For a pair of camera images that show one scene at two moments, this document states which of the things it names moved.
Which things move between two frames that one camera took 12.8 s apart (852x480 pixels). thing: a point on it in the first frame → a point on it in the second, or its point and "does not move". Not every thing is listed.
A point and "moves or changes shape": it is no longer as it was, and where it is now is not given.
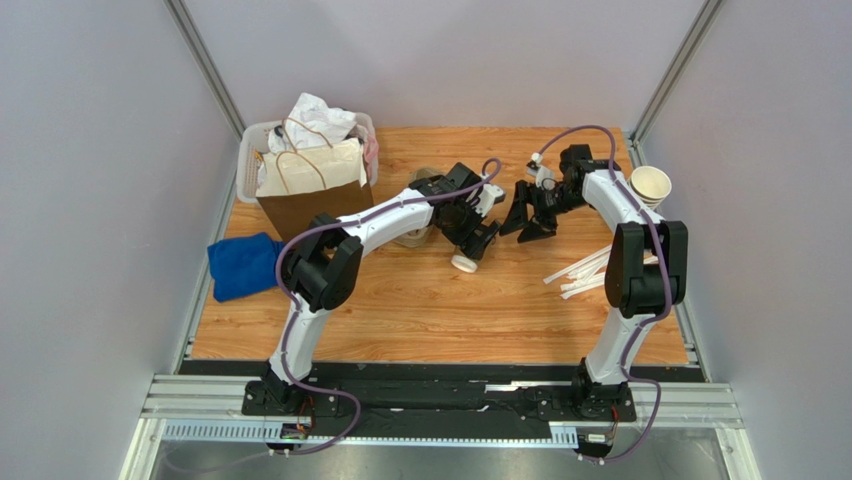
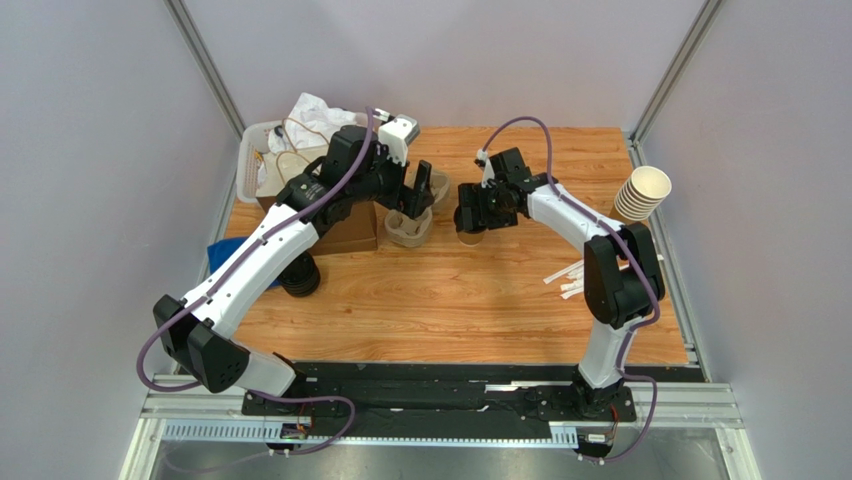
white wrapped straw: [578, 265] does not move
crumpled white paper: [311, 122] does not move
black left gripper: [471, 244] → [415, 200]
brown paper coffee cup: [465, 263] moves or changes shape
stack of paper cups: [651, 185] does not move
